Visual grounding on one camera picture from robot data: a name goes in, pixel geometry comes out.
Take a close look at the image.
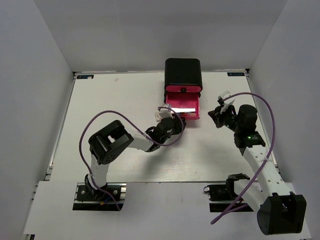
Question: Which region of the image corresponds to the white staples box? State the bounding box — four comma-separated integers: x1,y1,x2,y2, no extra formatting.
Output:
154,112,162,123

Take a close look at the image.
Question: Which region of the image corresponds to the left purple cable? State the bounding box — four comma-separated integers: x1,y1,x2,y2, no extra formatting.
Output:
78,106,185,211

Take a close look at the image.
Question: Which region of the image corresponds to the red pen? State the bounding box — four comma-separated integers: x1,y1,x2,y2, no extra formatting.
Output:
178,112,197,116

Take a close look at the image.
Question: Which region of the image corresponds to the purple cable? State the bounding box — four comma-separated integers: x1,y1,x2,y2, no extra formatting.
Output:
78,106,185,211
210,92,277,225

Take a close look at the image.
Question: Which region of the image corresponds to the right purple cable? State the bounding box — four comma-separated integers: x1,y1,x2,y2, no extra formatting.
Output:
210,92,277,225

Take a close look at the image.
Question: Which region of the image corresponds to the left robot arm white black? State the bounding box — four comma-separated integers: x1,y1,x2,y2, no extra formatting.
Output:
85,114,187,200

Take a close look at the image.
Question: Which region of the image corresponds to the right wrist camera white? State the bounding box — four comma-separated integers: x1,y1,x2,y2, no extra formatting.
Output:
217,91,235,114

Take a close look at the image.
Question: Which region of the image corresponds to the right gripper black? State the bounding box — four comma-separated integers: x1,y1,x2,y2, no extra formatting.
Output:
208,103,243,133

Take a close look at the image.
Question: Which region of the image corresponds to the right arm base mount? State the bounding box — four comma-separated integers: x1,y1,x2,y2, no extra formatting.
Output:
203,183,251,213

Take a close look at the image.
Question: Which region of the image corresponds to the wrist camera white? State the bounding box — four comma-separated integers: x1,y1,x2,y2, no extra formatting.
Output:
217,91,235,114
156,104,173,120

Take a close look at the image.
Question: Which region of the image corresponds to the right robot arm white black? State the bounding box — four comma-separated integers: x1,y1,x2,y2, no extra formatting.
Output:
208,104,307,235

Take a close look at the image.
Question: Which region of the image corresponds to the right corner logo sticker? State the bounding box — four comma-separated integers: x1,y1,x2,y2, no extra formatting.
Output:
227,72,246,77

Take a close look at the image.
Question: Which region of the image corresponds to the corner logo sticker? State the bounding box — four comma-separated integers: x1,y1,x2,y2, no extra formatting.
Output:
227,72,246,77
76,74,94,80

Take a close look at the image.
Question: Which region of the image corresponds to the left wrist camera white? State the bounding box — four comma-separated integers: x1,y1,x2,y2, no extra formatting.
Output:
156,104,173,120

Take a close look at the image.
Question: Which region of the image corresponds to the left corner logo sticker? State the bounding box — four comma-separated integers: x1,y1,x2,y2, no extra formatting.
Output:
76,74,94,80

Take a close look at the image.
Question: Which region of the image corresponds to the black drawer cabinet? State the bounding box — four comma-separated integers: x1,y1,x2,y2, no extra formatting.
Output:
163,58,203,103

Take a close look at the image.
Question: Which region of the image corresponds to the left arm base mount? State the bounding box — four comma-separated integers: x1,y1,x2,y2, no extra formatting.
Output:
72,183,127,212

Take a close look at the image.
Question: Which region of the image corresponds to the pink drawer with black knob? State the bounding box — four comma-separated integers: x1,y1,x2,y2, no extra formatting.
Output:
164,85,202,94

